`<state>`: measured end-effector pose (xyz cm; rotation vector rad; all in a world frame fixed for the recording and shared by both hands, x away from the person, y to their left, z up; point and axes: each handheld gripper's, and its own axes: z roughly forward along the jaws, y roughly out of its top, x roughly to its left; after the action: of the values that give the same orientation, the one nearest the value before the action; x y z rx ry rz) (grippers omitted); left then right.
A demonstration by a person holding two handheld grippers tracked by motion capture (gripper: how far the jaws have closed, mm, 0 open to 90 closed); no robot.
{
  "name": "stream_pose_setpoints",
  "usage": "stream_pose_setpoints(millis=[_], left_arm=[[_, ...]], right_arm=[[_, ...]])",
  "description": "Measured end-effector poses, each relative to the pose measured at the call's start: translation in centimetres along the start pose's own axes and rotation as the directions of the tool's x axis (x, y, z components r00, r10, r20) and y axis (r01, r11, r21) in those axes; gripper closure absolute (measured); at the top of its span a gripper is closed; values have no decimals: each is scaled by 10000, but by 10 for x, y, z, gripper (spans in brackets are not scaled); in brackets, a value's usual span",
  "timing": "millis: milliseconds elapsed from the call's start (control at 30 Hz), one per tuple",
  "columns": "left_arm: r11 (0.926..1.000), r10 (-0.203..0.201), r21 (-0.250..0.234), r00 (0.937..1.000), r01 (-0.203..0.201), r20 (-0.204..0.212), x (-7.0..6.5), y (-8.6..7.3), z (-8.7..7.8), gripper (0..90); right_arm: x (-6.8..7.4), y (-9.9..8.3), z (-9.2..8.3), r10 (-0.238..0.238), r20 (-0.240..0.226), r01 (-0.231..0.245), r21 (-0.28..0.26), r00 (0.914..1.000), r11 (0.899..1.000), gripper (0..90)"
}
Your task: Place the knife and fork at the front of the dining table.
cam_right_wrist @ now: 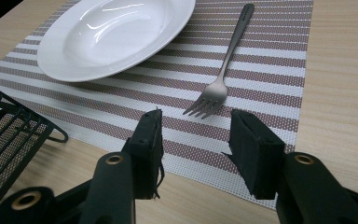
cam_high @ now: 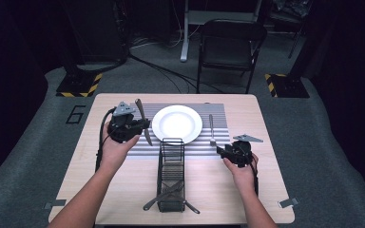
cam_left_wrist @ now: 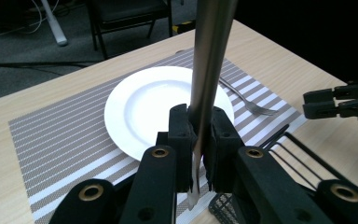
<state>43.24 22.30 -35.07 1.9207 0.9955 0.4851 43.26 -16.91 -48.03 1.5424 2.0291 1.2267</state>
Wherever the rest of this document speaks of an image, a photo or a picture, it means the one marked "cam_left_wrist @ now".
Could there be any grey striped placemat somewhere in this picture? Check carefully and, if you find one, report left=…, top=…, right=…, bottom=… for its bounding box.
left=8, top=48, right=308, bottom=224

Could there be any metal fork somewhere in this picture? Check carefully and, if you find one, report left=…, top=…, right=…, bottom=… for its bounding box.
left=218, top=77, right=279, bottom=118

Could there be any white round plate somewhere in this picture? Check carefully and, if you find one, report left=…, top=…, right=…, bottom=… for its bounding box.
left=103, top=65, right=236, bottom=161

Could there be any black floor cable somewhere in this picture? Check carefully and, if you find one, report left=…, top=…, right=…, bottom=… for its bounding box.
left=0, top=61, right=90, bottom=70

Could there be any white floor cable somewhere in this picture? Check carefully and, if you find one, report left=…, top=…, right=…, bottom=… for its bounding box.
left=0, top=0, right=46, bottom=44

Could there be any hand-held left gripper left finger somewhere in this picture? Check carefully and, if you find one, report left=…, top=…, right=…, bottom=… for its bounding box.
left=167, top=103, right=198, bottom=193

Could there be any black striped-edge base plate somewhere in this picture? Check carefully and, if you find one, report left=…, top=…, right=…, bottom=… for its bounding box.
left=171, top=20, right=198, bottom=36

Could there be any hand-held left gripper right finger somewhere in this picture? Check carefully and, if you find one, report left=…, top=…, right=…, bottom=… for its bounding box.
left=202, top=106, right=246, bottom=194

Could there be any black folding chair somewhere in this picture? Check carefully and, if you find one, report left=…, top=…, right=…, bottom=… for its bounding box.
left=86, top=0, right=175, bottom=61

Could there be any white desk stand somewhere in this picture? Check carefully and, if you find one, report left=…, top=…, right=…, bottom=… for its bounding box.
left=39, top=0, right=69, bottom=48

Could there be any metal table knife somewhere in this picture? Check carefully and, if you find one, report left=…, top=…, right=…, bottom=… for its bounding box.
left=186, top=0, right=240, bottom=211

